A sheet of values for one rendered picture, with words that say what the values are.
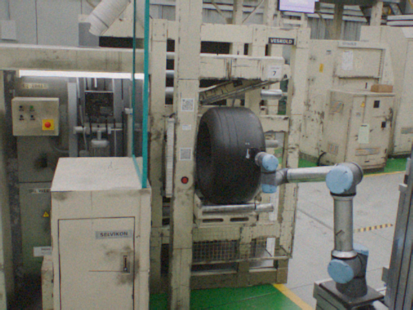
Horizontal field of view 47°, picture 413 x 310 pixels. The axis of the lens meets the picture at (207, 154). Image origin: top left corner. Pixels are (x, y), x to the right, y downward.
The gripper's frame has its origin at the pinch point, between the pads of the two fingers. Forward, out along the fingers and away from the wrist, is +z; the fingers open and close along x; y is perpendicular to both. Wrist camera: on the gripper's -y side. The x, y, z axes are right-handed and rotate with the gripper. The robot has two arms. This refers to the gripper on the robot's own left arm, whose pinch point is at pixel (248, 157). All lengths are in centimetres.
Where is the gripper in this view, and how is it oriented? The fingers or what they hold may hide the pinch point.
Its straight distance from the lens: 266.3
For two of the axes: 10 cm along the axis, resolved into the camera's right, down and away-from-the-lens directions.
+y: 0.3, -9.9, -1.2
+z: -2.4, -1.3, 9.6
